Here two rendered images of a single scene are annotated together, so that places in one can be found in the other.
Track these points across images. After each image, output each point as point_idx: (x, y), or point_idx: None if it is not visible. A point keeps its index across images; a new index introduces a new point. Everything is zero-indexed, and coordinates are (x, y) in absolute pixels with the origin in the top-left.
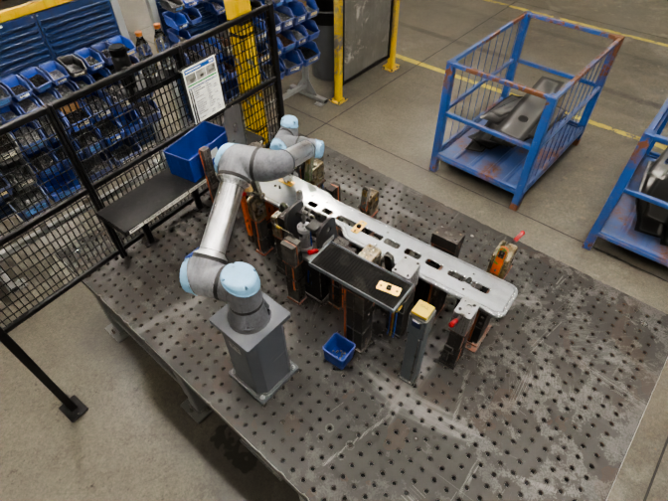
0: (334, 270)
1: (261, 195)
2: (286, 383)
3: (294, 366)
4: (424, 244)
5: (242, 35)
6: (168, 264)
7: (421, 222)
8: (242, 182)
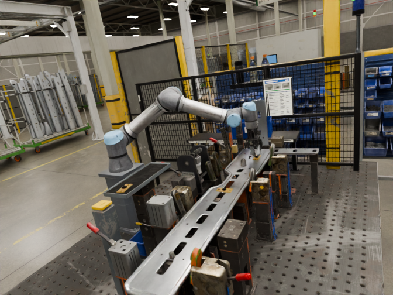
0: (143, 170)
1: (226, 150)
2: (126, 233)
3: (134, 230)
4: (218, 223)
5: (325, 72)
6: None
7: (328, 267)
8: (157, 102)
